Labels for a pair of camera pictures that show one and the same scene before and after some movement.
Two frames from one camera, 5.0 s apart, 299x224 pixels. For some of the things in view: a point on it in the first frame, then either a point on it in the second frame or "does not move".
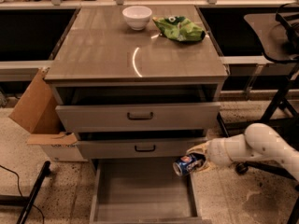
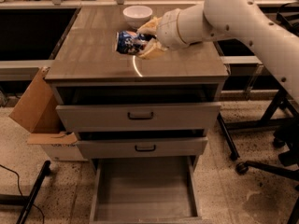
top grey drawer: x=138 y=117 does not move
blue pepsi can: x=186 y=163 → x=130 y=42
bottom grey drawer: x=143 y=190 does not move
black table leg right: x=222 y=124 does not move
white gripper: x=216 y=152 → x=167 y=32
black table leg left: x=26 y=201 does not move
